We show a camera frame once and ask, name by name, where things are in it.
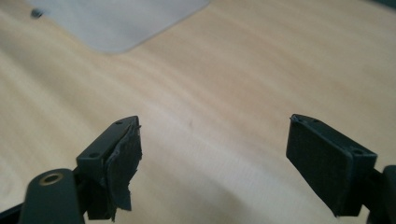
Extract small dark object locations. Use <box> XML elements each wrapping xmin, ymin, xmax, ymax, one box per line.
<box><xmin>30</xmin><ymin>7</ymin><xmax>45</xmax><ymax>20</ymax></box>

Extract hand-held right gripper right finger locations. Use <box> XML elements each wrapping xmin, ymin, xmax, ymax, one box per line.
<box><xmin>285</xmin><ymin>113</ymin><xmax>378</xmax><ymax>217</ymax></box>

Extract clear plastic storage box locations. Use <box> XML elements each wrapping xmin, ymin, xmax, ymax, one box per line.
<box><xmin>26</xmin><ymin>0</ymin><xmax>212</xmax><ymax>55</ymax></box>

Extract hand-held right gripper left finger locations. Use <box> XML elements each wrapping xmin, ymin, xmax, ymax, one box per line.
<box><xmin>76</xmin><ymin>115</ymin><xmax>144</xmax><ymax>222</ymax></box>

